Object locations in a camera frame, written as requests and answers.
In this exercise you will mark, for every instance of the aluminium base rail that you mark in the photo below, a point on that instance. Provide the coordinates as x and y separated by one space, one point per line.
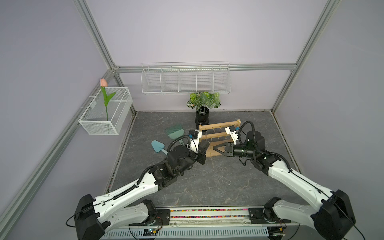
210 213

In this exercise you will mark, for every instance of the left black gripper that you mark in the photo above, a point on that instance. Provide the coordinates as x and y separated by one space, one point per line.
201 152

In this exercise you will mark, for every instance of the white slotted cable duct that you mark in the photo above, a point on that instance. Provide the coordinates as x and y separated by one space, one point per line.
186 233

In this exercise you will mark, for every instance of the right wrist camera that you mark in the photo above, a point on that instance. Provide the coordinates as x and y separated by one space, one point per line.
233 132

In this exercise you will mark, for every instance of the pink artificial tulip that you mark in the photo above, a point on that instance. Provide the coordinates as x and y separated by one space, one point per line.
107 98

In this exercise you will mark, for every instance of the white wire wall shelf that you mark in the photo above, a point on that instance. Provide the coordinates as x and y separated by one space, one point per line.
186 77

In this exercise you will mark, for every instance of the white mesh wall basket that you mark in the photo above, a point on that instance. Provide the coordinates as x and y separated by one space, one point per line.
94 120

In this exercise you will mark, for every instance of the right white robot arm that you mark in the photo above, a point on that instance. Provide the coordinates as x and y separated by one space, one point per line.
329 212

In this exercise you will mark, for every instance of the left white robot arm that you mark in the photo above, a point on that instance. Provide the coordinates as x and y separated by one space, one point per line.
93 217

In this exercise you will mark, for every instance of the teal small shovel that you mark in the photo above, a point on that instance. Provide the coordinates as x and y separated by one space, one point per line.
159 147

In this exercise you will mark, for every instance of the wooden jewelry display stand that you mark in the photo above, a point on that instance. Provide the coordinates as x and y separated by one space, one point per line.
216 134

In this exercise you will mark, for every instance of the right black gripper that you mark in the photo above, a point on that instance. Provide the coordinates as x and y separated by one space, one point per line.
226 152

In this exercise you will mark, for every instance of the potted green plant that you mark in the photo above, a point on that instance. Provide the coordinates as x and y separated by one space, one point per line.
202 103

